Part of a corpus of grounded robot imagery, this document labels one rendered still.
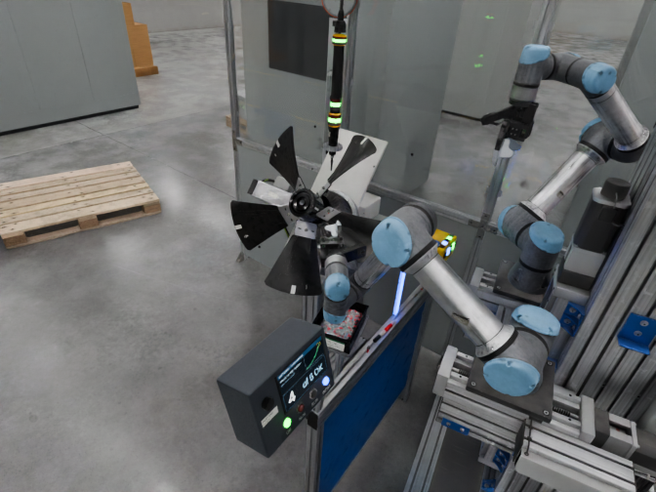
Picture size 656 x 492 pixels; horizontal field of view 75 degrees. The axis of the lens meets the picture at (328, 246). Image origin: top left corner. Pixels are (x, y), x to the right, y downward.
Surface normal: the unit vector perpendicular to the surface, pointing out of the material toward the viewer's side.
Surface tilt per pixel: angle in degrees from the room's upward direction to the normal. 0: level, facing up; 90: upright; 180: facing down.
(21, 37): 90
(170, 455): 0
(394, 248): 86
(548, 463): 0
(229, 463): 0
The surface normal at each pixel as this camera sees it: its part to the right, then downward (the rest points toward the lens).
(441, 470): 0.05, -0.83
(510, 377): -0.51, 0.51
